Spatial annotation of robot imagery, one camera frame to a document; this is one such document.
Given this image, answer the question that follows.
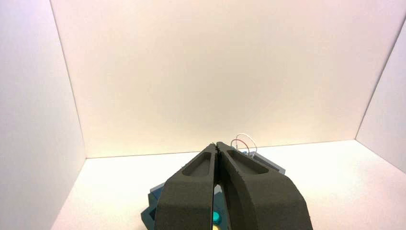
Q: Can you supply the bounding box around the red cable with plug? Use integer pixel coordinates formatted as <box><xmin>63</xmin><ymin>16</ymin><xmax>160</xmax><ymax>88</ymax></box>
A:
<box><xmin>230</xmin><ymin>138</ymin><xmax>251</xmax><ymax>155</ymax></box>

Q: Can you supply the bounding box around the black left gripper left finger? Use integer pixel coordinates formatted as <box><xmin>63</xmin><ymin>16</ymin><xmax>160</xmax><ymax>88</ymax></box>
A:
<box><xmin>154</xmin><ymin>143</ymin><xmax>218</xmax><ymax>230</ymax></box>

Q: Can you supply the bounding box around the blue and grey task board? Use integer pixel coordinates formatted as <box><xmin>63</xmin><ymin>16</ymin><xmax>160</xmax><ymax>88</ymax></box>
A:
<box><xmin>141</xmin><ymin>151</ymin><xmax>286</xmax><ymax>230</ymax></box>

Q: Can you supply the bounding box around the blue cable with plug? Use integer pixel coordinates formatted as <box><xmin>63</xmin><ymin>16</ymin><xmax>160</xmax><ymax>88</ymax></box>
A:
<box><xmin>236</xmin><ymin>133</ymin><xmax>259</xmax><ymax>157</ymax></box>

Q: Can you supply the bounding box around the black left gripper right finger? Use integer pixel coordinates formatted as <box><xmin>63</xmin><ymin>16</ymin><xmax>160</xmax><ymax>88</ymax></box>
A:
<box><xmin>217</xmin><ymin>141</ymin><xmax>314</xmax><ymax>230</ymax></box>

